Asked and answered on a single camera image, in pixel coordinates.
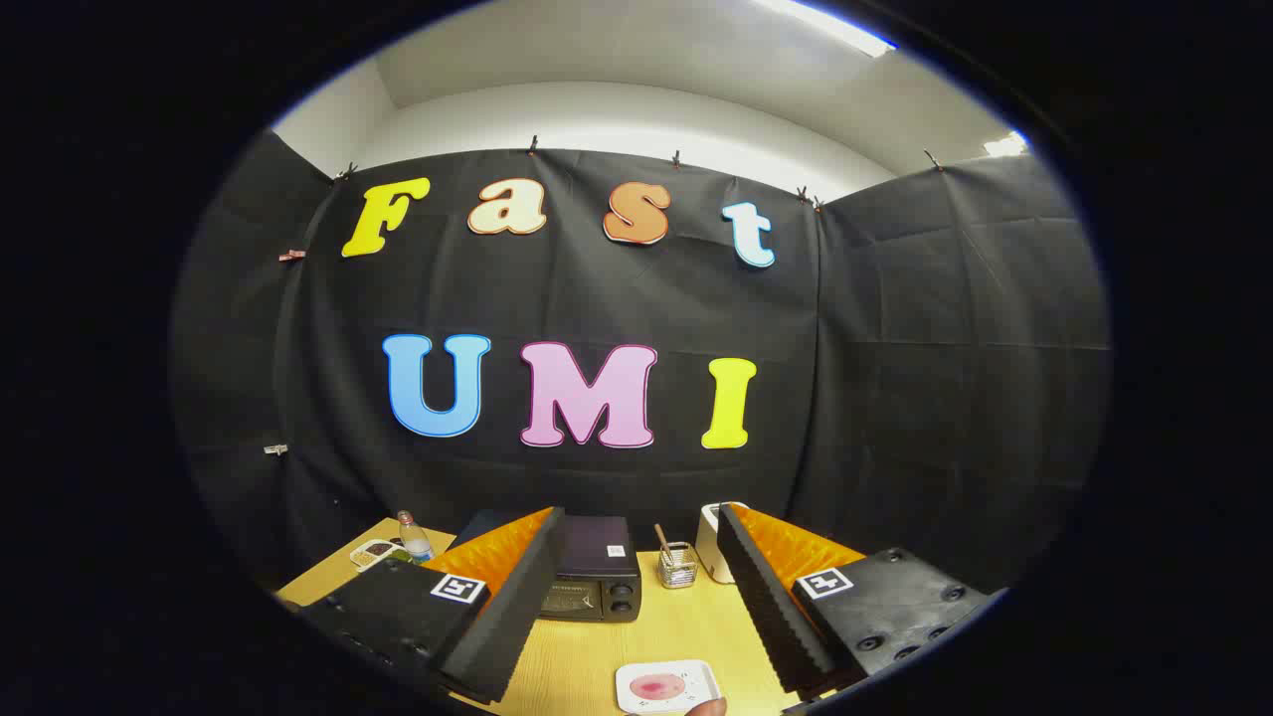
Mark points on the white pop-up toaster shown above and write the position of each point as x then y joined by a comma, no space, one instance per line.
708,547

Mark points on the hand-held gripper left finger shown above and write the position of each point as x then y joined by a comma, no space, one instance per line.
517,607

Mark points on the black toaster oven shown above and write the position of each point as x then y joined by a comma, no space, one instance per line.
597,557

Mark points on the wooden spoon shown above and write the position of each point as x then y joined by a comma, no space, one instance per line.
662,542

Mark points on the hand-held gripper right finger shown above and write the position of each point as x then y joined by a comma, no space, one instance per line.
766,607

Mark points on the long ceiling light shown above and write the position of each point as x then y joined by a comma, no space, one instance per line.
835,28

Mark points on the clear plastic water bottle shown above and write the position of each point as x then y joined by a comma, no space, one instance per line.
415,542

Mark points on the round pink ham slice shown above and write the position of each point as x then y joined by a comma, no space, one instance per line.
656,686

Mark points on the small ceiling light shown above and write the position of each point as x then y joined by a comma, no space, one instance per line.
1006,145

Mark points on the white divided snack dish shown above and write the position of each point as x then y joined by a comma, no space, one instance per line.
376,552

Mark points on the white square plate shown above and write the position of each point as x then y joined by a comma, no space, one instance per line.
702,678

